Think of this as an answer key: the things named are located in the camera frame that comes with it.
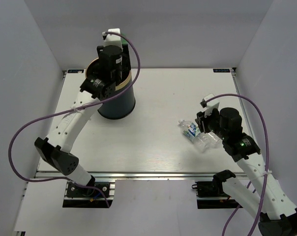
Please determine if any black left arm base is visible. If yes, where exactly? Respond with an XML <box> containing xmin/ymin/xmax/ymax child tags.
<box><xmin>62</xmin><ymin>181</ymin><xmax>115</xmax><ymax>208</ymax></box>

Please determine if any blue logo sticker right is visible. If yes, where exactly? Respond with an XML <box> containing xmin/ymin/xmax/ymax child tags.
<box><xmin>213</xmin><ymin>68</ymin><xmax>230</xmax><ymax>73</ymax></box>

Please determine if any blue logo sticker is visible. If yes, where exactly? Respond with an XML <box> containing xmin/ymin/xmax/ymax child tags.
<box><xmin>213</xmin><ymin>68</ymin><xmax>230</xmax><ymax>73</ymax></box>
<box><xmin>67</xmin><ymin>69</ymin><xmax>84</xmax><ymax>74</ymax></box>

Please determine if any green Sprite bottle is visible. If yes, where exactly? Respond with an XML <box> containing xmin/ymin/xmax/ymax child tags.
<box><xmin>120</xmin><ymin>32</ymin><xmax>128</xmax><ymax>45</ymax></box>

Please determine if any clear bottle green-blue label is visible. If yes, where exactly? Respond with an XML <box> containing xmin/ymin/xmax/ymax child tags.
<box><xmin>178</xmin><ymin>119</ymin><xmax>210</xmax><ymax>153</ymax></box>

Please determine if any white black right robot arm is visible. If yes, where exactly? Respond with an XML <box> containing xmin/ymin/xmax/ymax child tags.
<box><xmin>195</xmin><ymin>108</ymin><xmax>297</xmax><ymax>236</ymax></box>

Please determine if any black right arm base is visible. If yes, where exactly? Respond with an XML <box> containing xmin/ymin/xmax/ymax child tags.
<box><xmin>191</xmin><ymin>181</ymin><xmax>238</xmax><ymax>209</ymax></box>

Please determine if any blue logo sticker left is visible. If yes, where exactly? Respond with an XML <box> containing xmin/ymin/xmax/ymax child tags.
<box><xmin>67</xmin><ymin>69</ymin><xmax>84</xmax><ymax>74</ymax></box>

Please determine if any aluminium front table rail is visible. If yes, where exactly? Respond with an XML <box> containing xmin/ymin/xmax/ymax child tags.
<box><xmin>33</xmin><ymin>171</ymin><xmax>247</xmax><ymax>179</ymax></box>

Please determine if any aluminium right table rail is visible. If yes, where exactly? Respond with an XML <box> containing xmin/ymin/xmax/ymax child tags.
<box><xmin>231</xmin><ymin>67</ymin><xmax>258</xmax><ymax>145</ymax></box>

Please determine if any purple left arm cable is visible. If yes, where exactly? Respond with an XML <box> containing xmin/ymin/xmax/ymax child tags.
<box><xmin>8</xmin><ymin>31</ymin><xmax>141</xmax><ymax>207</ymax></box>

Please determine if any dark bin with gold rim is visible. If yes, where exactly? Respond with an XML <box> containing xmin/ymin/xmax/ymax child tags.
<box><xmin>98</xmin><ymin>59</ymin><xmax>136</xmax><ymax>120</ymax></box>

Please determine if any aluminium table rail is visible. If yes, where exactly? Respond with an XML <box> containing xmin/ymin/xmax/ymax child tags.
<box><xmin>231</xmin><ymin>67</ymin><xmax>258</xmax><ymax>145</ymax></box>
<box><xmin>33</xmin><ymin>171</ymin><xmax>247</xmax><ymax>179</ymax></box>

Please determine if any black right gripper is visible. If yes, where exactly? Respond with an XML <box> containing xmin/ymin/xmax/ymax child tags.
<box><xmin>195</xmin><ymin>107</ymin><xmax>228</xmax><ymax>140</ymax></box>

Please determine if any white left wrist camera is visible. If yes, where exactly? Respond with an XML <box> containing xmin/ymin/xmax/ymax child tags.
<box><xmin>102</xmin><ymin>32</ymin><xmax>122</xmax><ymax>49</ymax></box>

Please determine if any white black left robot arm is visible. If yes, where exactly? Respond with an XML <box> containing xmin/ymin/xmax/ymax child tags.
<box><xmin>34</xmin><ymin>43</ymin><xmax>136</xmax><ymax>196</ymax></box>

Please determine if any wide clear plastic bottle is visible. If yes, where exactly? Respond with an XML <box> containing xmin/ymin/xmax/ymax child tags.
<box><xmin>204</xmin><ymin>132</ymin><xmax>221</xmax><ymax>148</ymax></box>

